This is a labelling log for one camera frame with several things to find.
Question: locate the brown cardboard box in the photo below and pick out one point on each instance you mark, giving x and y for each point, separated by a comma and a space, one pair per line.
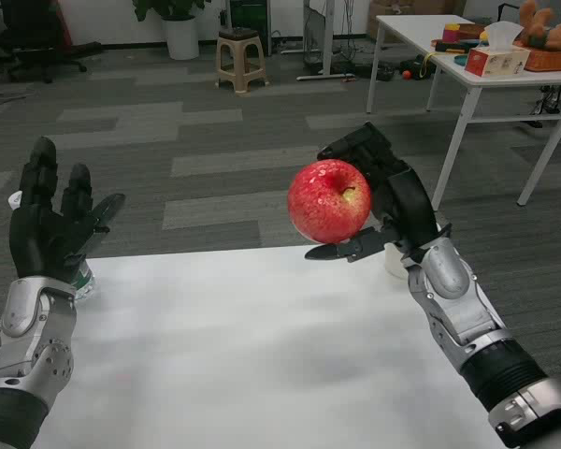
402, 7

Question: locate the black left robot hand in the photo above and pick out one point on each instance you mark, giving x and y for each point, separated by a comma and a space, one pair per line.
39, 234

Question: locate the white standing desk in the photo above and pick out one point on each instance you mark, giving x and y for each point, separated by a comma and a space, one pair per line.
326, 37

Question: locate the white plant pot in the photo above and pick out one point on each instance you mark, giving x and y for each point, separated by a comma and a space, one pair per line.
182, 39

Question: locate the orange woven basket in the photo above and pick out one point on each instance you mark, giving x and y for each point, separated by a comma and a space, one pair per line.
549, 61

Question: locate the white paper cup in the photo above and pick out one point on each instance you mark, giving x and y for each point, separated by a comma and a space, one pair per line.
395, 264

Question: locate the black cabinet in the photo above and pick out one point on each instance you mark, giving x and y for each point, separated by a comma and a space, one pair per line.
250, 18

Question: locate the black office chair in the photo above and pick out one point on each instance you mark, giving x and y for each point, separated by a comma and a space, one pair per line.
42, 37

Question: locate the brown plush toy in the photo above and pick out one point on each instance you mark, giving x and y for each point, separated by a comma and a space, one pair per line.
542, 23

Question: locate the teal plate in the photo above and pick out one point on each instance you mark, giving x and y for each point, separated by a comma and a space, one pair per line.
459, 61

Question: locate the red white tissue box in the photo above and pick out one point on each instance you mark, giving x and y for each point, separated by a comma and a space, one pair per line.
495, 63

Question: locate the clear plastic water bottle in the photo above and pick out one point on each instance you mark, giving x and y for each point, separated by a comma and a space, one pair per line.
85, 280

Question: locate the beige plastic stool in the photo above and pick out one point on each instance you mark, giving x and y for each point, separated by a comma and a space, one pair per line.
240, 51

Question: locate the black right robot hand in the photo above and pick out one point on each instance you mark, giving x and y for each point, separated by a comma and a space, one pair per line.
407, 201

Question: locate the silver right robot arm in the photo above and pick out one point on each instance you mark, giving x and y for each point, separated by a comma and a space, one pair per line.
472, 322

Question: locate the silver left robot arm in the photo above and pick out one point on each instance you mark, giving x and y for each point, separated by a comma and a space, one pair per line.
28, 337

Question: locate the white side table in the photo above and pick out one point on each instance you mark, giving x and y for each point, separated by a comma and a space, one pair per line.
411, 33

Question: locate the pink yellow cup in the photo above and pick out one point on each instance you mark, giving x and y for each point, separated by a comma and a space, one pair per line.
451, 33

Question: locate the red apple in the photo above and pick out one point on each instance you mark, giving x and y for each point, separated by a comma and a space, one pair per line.
327, 206

